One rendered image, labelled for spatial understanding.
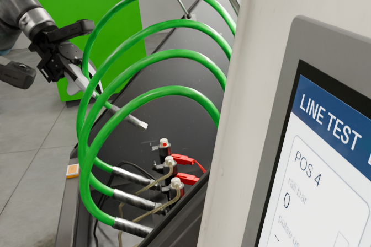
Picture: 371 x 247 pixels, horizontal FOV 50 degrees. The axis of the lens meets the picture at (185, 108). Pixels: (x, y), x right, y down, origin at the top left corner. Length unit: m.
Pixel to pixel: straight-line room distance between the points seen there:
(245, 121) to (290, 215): 0.12
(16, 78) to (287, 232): 0.48
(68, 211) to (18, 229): 1.73
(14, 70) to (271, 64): 0.42
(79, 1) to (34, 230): 2.28
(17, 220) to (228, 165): 2.43
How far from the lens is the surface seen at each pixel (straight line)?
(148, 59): 0.62
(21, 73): 0.65
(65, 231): 0.94
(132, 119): 0.94
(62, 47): 0.97
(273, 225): 0.32
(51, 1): 4.11
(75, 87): 0.95
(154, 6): 7.30
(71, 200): 1.03
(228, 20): 0.82
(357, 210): 0.23
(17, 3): 1.04
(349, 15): 0.25
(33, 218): 2.75
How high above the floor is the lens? 1.50
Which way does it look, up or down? 23 degrees down
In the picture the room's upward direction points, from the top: 6 degrees counter-clockwise
